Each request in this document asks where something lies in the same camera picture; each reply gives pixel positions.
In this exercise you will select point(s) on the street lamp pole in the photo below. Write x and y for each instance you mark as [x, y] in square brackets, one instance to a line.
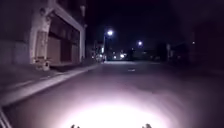
[104, 50]

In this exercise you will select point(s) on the dark asphalt road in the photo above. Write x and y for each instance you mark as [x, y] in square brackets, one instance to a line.
[133, 86]

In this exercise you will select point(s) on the robot's own part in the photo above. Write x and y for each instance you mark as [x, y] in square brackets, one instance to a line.
[75, 126]
[146, 126]

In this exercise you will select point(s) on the pale concrete sidewalk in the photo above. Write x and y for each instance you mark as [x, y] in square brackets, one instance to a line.
[20, 83]

